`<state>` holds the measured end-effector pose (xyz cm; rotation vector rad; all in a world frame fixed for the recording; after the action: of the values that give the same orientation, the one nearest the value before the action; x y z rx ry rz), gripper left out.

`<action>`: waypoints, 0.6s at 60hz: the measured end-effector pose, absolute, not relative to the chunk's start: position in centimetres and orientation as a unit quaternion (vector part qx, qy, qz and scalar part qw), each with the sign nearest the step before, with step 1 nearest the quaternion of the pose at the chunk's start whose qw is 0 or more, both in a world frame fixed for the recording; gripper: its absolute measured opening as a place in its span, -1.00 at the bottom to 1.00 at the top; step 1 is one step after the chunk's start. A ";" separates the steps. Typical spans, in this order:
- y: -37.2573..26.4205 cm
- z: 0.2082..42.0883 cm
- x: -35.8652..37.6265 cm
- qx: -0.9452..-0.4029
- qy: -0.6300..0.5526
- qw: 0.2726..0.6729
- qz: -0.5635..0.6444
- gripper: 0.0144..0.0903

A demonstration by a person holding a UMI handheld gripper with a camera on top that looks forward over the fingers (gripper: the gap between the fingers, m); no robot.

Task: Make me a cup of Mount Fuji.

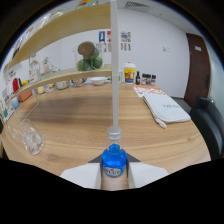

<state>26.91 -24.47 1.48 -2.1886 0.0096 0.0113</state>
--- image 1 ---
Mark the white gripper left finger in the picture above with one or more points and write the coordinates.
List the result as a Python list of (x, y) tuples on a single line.
[(81, 175)]

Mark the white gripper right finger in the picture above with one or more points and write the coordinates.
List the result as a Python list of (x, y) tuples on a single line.
[(148, 173)]

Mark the blue liquid bottle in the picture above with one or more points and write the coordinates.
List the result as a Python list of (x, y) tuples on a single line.
[(114, 160)]

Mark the glass cup with ice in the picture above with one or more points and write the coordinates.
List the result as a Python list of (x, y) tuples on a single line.
[(33, 140)]

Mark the blue and white cup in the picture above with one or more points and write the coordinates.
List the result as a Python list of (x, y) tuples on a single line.
[(15, 102)]

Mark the black chair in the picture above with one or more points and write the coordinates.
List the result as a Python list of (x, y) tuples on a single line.
[(208, 126)]

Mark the orange printed paper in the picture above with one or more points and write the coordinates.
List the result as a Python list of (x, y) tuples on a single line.
[(146, 90)]

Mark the small dark bottle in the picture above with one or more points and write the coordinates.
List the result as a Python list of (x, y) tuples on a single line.
[(138, 78)]

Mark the white bowl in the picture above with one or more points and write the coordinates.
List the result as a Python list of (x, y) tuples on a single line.
[(98, 81)]

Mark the orange storage basket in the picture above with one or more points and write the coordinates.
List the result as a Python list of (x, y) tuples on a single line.
[(25, 96)]

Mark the brown door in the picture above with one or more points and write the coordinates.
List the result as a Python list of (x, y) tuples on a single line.
[(197, 70)]

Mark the jar of green limes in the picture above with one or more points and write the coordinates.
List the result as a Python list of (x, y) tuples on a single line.
[(90, 60)]

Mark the wooden two-tier shelf rack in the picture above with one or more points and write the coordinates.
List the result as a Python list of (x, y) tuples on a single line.
[(66, 25)]

